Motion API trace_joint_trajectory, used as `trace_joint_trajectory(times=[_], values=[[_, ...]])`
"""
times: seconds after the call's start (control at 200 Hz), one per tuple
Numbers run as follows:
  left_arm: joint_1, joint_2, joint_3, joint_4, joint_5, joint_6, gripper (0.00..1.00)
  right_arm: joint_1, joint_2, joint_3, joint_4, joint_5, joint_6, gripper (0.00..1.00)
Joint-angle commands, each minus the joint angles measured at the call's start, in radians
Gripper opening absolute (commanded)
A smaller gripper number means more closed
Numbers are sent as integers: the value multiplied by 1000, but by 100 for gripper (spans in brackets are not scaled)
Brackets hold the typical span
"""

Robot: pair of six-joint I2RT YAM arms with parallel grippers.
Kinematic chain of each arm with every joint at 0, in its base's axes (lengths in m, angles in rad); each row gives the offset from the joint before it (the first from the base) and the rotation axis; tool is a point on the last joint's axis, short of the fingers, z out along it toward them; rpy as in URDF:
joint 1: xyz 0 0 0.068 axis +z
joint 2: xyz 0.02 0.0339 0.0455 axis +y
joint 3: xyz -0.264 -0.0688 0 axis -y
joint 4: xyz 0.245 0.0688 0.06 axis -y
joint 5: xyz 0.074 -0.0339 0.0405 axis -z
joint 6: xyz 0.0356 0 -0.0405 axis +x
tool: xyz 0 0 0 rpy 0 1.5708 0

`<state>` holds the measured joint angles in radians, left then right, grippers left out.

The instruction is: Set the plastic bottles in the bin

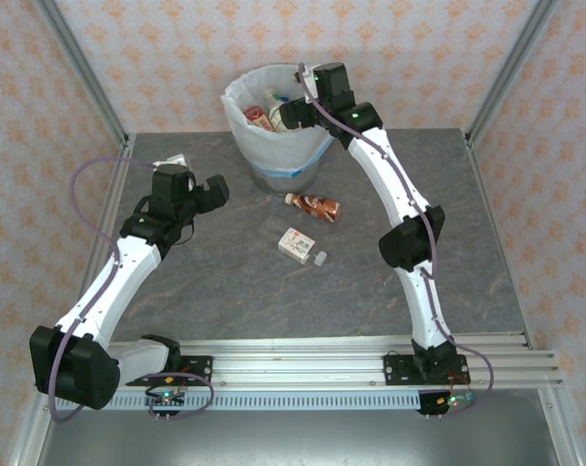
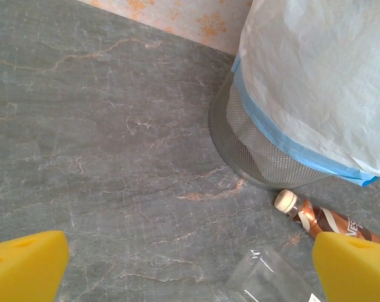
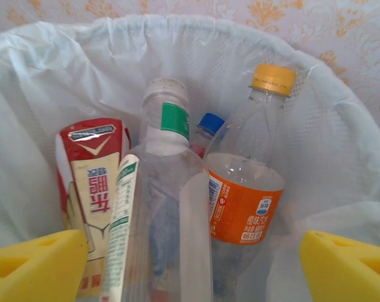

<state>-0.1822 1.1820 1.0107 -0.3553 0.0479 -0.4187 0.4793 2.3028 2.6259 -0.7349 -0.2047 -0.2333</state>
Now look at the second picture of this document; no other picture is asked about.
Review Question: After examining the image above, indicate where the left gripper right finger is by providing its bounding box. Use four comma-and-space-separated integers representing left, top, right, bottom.
312, 232, 380, 302

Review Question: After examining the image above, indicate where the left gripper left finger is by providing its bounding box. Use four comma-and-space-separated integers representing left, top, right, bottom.
0, 230, 70, 302

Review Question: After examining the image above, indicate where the grey metal mesh bin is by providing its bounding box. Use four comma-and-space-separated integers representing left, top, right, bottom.
208, 70, 333, 191

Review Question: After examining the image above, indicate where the white-lined trash bin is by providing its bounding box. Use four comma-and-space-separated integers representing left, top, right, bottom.
230, 0, 380, 188

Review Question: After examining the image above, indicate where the brown coffee bottle white cap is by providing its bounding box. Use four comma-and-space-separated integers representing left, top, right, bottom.
274, 188, 380, 248

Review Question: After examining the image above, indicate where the small white-red carton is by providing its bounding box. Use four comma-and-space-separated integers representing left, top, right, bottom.
223, 245, 325, 302

